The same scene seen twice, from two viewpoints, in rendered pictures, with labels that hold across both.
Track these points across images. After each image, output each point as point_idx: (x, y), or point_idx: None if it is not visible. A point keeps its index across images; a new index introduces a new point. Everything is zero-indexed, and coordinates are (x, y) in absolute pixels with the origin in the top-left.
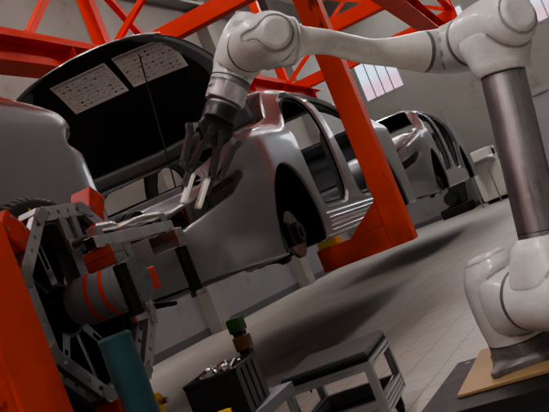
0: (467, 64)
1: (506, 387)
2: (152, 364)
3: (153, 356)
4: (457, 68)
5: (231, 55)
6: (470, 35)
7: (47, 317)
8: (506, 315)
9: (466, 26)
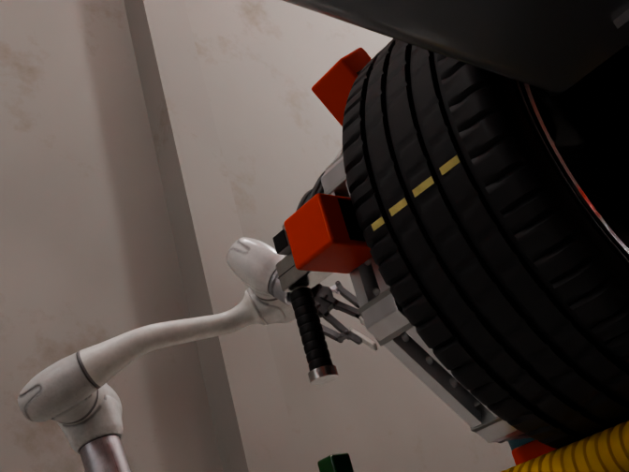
0: (109, 415)
1: None
2: (464, 419)
3: (448, 404)
4: (86, 406)
5: None
6: (114, 398)
7: None
8: None
9: (111, 390)
